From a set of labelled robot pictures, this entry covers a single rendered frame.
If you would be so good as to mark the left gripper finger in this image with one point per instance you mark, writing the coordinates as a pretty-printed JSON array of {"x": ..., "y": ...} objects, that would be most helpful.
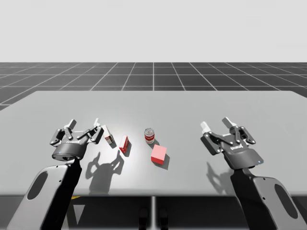
[
  {"x": 92, "y": 134},
  {"x": 62, "y": 134}
]

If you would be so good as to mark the pink cube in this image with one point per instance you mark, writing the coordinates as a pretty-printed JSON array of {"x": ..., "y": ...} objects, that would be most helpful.
[{"x": 158, "y": 154}]

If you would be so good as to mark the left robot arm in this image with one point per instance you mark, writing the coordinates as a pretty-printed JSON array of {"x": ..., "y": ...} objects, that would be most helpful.
[{"x": 51, "y": 191}]

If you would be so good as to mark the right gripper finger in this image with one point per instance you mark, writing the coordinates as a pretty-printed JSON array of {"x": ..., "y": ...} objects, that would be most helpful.
[
  {"x": 241, "y": 134},
  {"x": 212, "y": 141}
]

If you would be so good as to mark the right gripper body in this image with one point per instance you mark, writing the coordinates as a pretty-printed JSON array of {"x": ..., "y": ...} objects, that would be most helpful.
[{"x": 242, "y": 153}]

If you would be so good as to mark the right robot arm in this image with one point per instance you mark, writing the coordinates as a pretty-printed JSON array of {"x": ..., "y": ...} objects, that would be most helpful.
[{"x": 266, "y": 198}]

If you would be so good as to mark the red and white carton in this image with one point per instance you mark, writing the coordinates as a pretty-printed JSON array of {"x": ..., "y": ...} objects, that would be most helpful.
[{"x": 109, "y": 135}]

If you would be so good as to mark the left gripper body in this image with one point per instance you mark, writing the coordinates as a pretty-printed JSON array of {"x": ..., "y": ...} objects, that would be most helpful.
[{"x": 69, "y": 149}]

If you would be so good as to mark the red and white can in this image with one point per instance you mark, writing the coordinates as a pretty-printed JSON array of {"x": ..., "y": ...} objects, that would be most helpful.
[{"x": 149, "y": 137}]

